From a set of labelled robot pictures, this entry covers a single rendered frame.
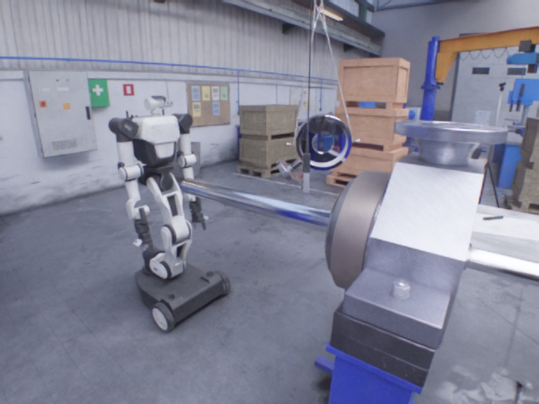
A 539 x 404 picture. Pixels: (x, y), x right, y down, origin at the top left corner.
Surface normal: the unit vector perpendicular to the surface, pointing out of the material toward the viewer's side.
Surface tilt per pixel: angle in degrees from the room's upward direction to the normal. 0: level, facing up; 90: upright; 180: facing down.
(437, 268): 90
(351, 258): 89
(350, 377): 90
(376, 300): 0
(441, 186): 45
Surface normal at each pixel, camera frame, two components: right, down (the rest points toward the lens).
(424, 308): 0.00, -0.95
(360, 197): -0.39, -0.55
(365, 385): -0.60, 0.26
